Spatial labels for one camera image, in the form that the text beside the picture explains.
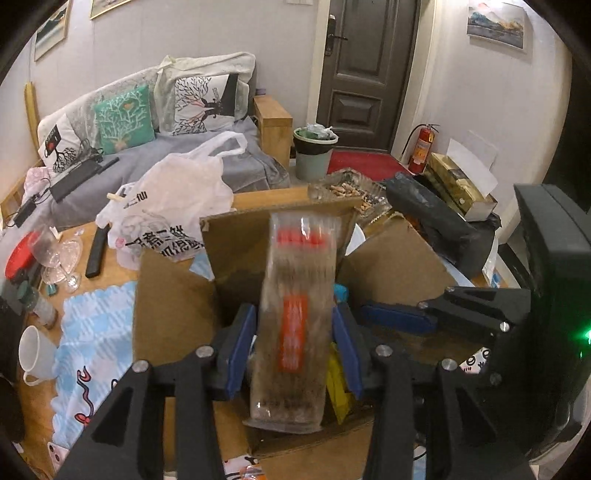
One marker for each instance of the stack of boxes with paper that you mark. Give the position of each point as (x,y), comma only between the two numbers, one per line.
(457,184)

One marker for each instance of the brown cardboard box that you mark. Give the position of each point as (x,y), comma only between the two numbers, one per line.
(184,300)

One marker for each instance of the glass jar green lid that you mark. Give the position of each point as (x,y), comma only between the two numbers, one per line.
(37,307)

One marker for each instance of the teal lighter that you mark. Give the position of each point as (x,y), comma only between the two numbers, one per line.
(51,290)

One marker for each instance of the small white tree pillow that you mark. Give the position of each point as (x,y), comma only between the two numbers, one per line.
(60,143)

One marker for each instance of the dark grey door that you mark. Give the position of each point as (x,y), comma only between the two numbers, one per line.
(364,69)

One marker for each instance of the black laptop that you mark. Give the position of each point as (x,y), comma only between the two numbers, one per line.
(78,177)

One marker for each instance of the black tea stove tray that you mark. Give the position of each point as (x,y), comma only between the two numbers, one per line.
(9,337)

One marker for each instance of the yellow snack packet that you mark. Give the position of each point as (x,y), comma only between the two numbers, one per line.
(339,392)

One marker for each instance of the wooden side table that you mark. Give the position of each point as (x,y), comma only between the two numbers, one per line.
(272,129)

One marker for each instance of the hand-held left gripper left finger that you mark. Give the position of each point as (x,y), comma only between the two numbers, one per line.
(240,350)

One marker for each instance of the red fire extinguisher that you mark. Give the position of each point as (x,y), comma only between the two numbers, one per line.
(422,147)

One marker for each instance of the white plastic bag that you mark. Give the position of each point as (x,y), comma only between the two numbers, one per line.
(180,194)

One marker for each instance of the black power adapter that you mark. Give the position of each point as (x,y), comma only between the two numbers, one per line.
(24,212)

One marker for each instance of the white mug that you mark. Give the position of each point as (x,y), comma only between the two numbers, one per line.
(39,353)

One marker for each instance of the pink cloth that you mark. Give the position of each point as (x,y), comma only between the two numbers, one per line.
(36,177)

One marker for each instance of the large white tree pillow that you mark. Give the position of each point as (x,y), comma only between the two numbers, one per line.
(203,104)

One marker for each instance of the red doormat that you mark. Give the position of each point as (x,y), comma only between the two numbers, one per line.
(369,164)

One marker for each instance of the wooden pole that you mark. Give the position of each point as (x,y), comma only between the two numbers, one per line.
(31,115)

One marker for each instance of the white plastic packet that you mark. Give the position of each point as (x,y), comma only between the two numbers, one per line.
(491,265)

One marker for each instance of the unframed mountain canvas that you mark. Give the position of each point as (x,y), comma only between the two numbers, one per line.
(497,23)

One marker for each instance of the wide framed tree painting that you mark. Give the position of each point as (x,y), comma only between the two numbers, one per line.
(111,7)

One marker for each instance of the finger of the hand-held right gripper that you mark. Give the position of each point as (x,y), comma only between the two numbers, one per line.
(397,318)

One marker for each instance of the black plastic parcel bag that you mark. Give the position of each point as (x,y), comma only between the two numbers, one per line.
(434,217)

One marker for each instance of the small framed mountain painting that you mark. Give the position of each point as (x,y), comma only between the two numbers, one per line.
(51,27)

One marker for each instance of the glass ashtray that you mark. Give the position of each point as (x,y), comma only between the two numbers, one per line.
(346,189)

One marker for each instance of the teal tree pillow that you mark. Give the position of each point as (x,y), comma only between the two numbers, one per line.
(122,120)

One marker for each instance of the green trash bin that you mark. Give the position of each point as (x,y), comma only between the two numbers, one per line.
(314,157)

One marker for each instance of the grey sofa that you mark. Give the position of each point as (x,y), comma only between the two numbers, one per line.
(249,161)

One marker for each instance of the brown snack packet red label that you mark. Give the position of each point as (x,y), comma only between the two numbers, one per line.
(295,277)

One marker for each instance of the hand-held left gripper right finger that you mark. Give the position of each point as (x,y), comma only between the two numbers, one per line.
(344,346)

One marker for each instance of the blue cartoon printed cloth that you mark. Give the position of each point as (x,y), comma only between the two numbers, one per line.
(97,332)

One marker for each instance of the black remote control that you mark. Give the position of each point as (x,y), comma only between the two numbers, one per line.
(97,251)

